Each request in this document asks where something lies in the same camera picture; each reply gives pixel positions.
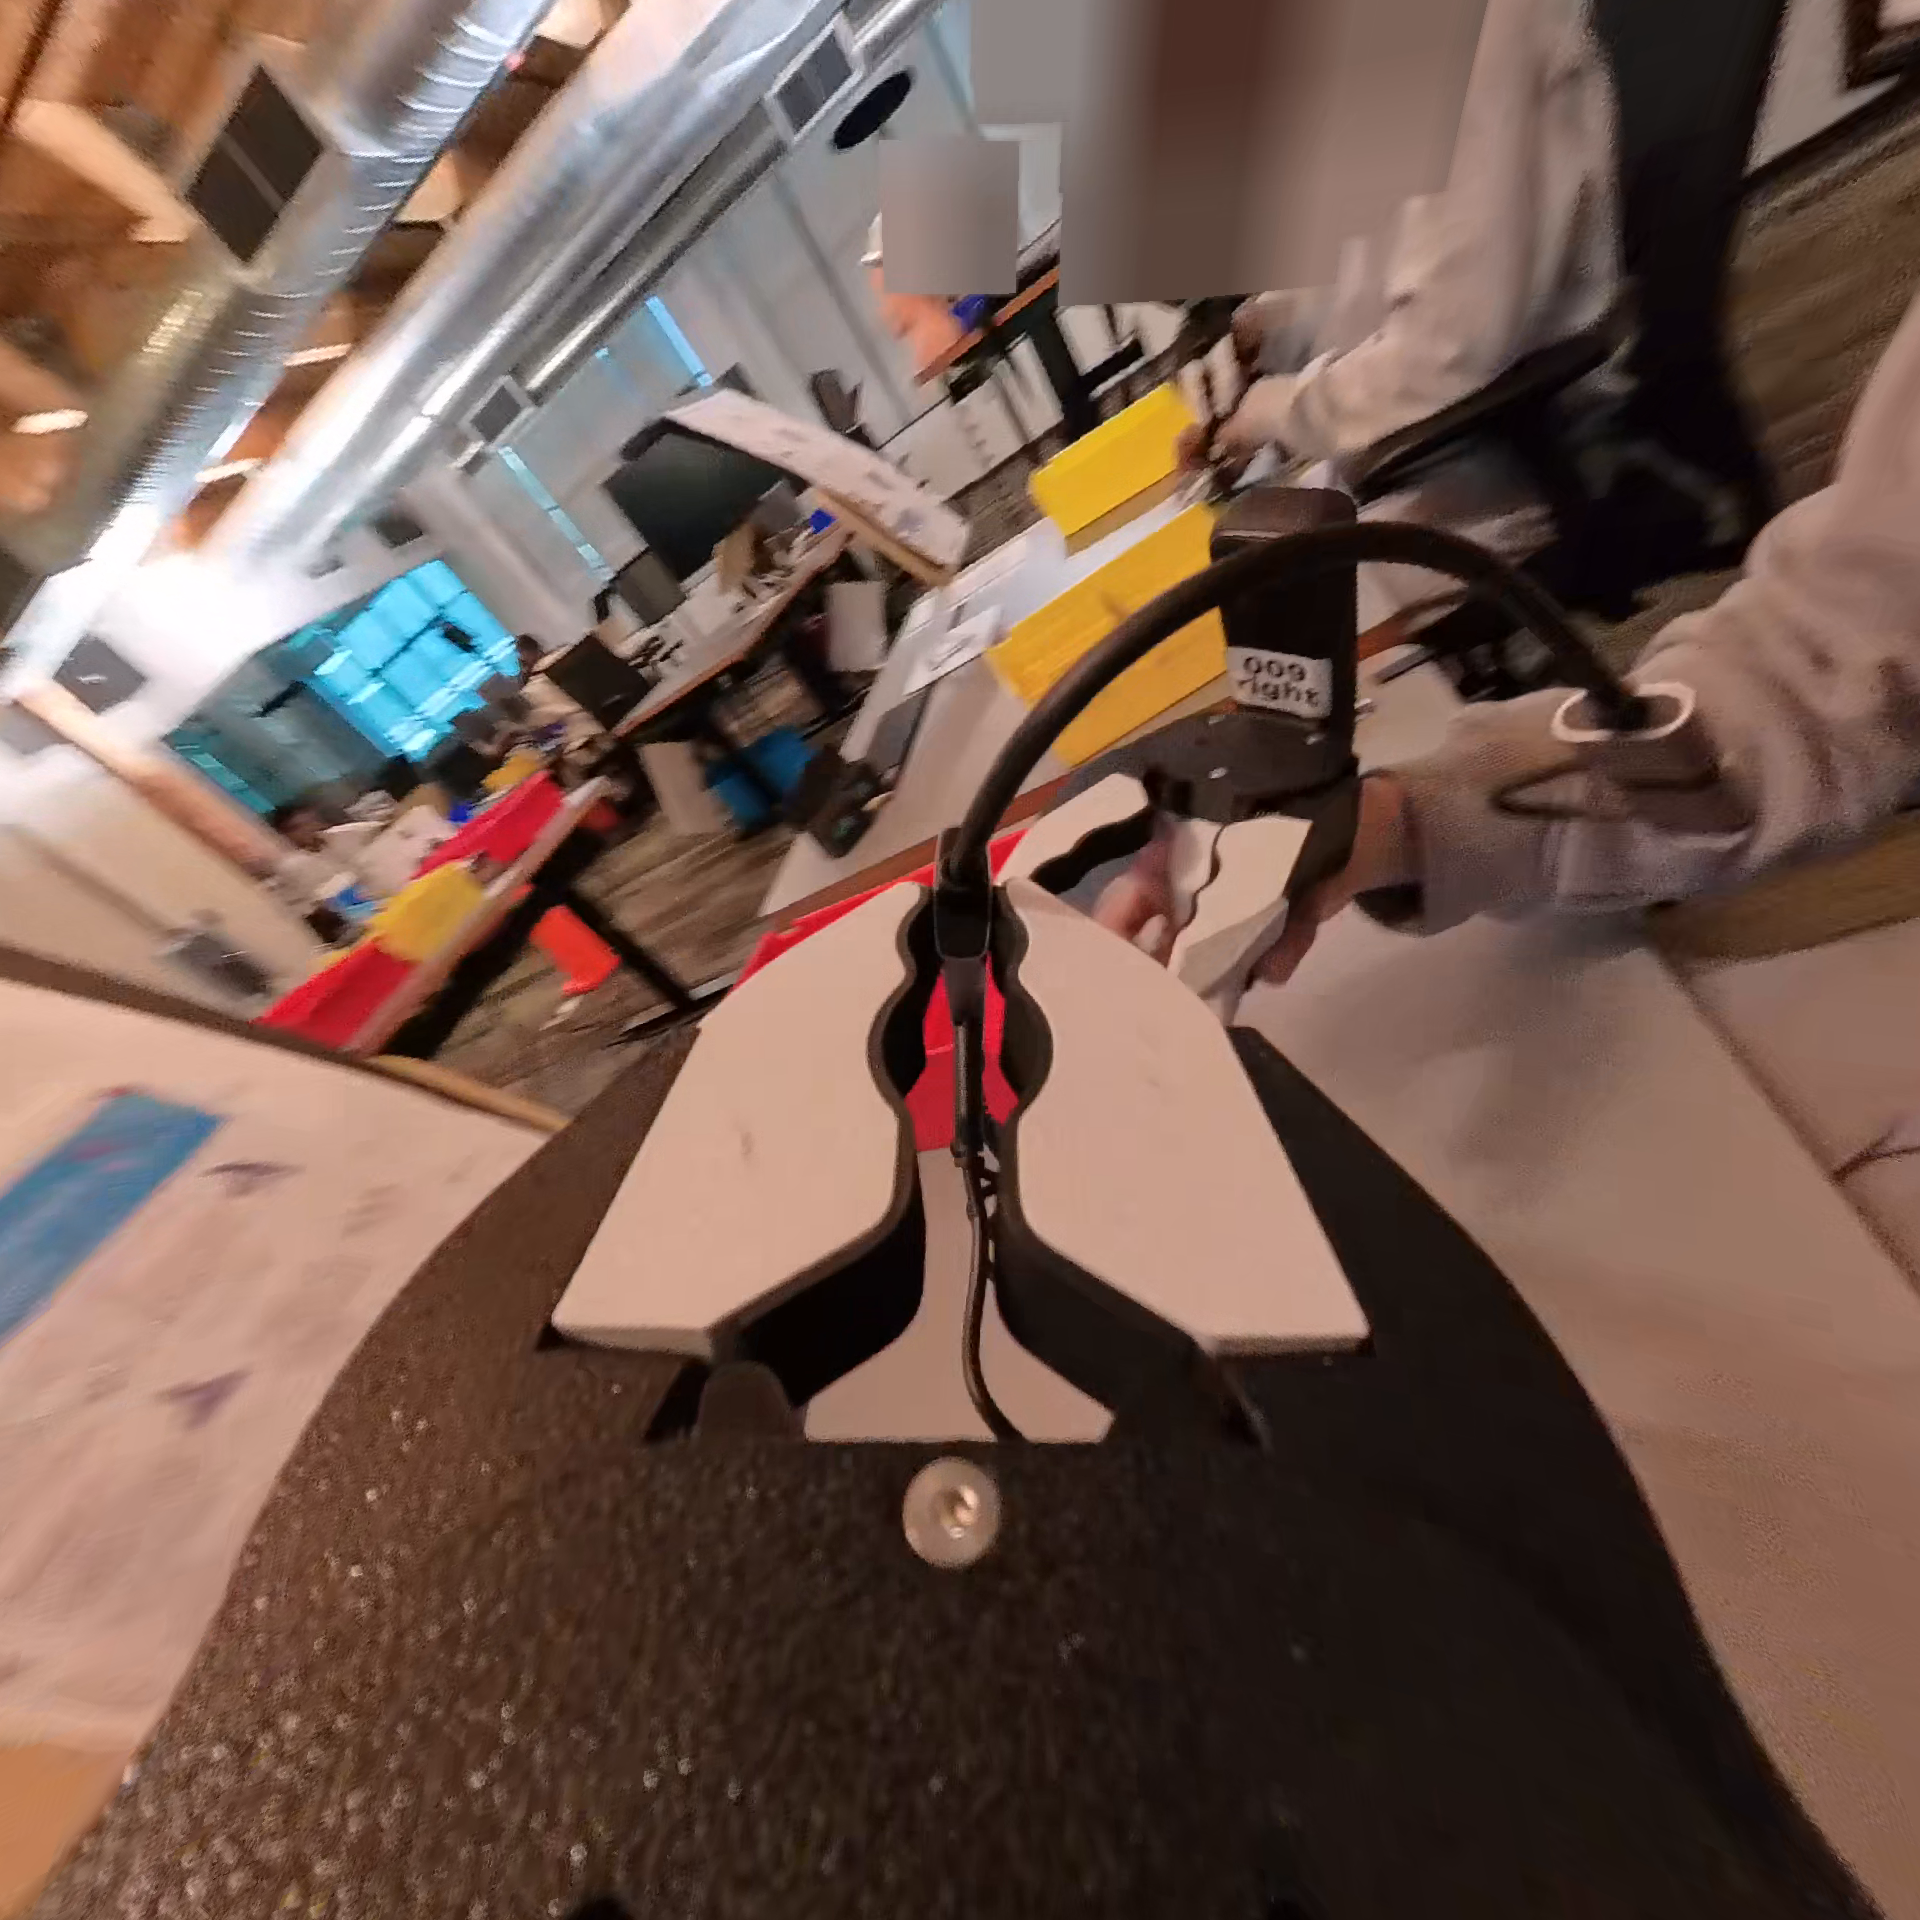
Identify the grey wood-edged table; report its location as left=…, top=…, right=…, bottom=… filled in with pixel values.
left=756, top=495, right=1501, bottom=921

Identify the black office chair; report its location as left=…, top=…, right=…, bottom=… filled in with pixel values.
left=1351, top=0, right=1787, bottom=634

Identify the grey desk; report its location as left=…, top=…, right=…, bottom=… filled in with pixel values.
left=719, top=854, right=1920, bottom=1920

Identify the black box green display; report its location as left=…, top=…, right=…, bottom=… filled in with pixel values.
left=803, top=750, right=879, bottom=859

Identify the orange traffic cone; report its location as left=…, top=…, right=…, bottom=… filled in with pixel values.
left=526, top=903, right=622, bottom=996

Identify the person's right hand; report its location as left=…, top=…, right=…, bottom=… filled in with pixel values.
left=1093, top=767, right=1420, bottom=989

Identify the thin black cable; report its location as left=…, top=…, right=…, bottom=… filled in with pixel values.
left=952, top=1148, right=1032, bottom=1442

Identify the yellow plastic bin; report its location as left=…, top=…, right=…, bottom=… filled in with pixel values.
left=1027, top=379, right=1203, bottom=537
left=982, top=502, right=1248, bottom=770
left=363, top=863, right=484, bottom=964

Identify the wooden document stand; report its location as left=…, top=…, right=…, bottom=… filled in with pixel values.
left=661, top=386, right=973, bottom=590
left=0, top=941, right=572, bottom=1765

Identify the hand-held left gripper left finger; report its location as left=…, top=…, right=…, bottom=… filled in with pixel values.
left=549, top=882, right=928, bottom=1359

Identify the person's right forearm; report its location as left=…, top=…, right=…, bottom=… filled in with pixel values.
left=1393, top=323, right=1920, bottom=921

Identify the silver ventilation duct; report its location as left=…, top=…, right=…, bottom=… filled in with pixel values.
left=0, top=0, right=600, bottom=572
left=88, top=0, right=976, bottom=602

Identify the black computer monitor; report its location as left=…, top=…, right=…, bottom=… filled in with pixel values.
left=599, top=423, right=798, bottom=578

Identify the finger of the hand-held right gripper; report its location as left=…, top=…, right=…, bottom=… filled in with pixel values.
left=998, top=772, right=1168, bottom=905
left=1171, top=817, right=1309, bottom=1025

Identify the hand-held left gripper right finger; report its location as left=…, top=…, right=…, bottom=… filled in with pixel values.
left=996, top=877, right=1368, bottom=1359

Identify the red plastic bin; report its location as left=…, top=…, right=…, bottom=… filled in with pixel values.
left=732, top=822, right=1051, bottom=1161
left=255, top=767, right=608, bottom=1055

